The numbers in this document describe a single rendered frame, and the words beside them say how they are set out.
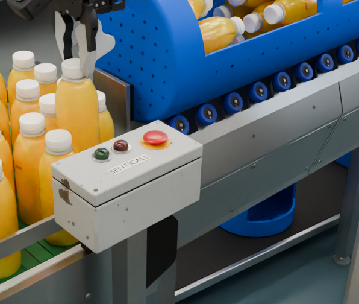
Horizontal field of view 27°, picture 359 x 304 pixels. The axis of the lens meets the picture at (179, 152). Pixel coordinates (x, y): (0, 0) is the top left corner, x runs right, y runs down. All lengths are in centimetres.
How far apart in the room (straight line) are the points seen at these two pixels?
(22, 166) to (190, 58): 35
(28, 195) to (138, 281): 22
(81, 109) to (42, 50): 297
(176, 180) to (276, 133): 57
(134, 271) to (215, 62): 42
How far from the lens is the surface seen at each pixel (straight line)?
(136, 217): 107
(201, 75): 135
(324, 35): 163
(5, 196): 110
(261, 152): 160
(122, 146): 107
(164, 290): 166
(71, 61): 117
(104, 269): 126
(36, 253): 122
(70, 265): 120
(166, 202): 110
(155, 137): 109
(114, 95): 141
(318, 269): 264
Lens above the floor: 166
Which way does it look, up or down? 31 degrees down
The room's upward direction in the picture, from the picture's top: 2 degrees clockwise
